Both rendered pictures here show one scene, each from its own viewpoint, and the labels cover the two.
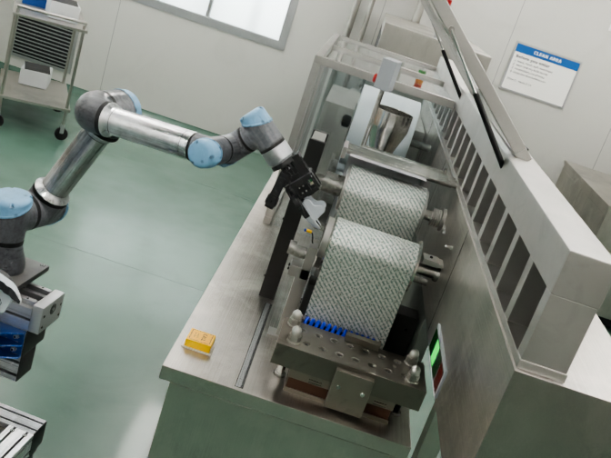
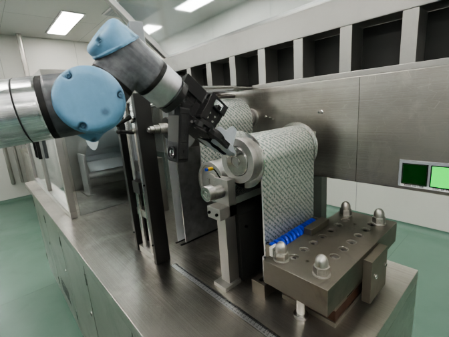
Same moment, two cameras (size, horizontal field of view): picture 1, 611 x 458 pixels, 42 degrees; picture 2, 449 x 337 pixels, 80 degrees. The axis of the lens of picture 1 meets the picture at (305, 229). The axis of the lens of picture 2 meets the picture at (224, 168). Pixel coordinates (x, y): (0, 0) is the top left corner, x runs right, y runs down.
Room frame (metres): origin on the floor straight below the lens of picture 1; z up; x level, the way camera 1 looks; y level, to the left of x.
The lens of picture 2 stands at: (1.60, 0.40, 1.39)
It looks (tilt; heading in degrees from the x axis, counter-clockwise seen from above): 13 degrees down; 319
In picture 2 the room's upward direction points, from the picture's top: 4 degrees counter-clockwise
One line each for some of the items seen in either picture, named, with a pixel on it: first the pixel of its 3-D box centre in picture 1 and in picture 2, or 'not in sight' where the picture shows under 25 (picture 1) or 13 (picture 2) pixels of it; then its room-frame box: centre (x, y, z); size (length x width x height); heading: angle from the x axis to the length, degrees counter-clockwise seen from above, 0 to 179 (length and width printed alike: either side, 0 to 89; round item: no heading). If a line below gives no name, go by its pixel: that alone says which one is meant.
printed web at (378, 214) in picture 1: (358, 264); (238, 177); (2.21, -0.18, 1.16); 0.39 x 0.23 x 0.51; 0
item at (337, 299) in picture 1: (351, 310); (290, 208); (2.02, -0.19, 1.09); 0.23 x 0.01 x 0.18; 90
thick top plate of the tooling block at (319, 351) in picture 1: (349, 363); (336, 249); (1.90, -0.22, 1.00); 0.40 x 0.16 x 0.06; 90
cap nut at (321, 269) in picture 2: (295, 333); (321, 264); (1.85, -0.06, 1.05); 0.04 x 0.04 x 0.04
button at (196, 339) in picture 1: (200, 340); not in sight; (1.92, 0.17, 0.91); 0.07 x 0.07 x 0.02; 0
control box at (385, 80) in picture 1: (385, 74); (133, 37); (2.63, -0.09, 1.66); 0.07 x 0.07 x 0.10; 75
